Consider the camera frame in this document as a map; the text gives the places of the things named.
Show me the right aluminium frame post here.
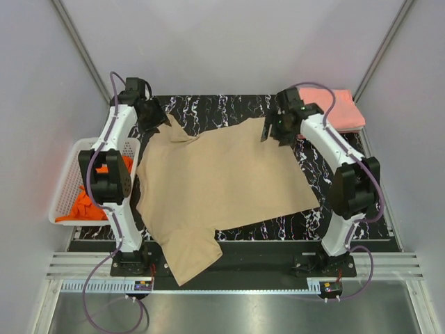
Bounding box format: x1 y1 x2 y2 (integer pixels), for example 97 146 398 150
353 0 416 102

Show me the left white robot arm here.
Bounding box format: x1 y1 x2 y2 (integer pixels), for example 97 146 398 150
78 77 169 276

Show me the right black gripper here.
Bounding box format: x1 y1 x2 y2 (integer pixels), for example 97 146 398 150
259 109 296 148

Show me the white plastic laundry basket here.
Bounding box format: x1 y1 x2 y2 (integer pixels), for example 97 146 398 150
47 137 141 228

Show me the aluminium frame post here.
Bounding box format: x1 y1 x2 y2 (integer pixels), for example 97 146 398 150
353 0 416 102
49 0 111 104

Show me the folded pink t shirt stack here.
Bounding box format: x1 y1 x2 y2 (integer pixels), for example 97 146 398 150
299 87 366 133

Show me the left aluminium frame post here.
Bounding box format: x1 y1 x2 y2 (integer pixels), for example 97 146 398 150
49 0 111 104

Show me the white slotted cable duct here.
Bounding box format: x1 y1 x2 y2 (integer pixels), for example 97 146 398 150
61 279 321 296

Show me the beige t shirt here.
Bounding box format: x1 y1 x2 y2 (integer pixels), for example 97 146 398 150
137 118 319 285

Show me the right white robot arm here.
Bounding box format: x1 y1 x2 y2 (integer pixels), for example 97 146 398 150
261 86 382 276

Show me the orange t shirt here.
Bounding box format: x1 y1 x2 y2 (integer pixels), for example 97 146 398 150
54 155 136 223

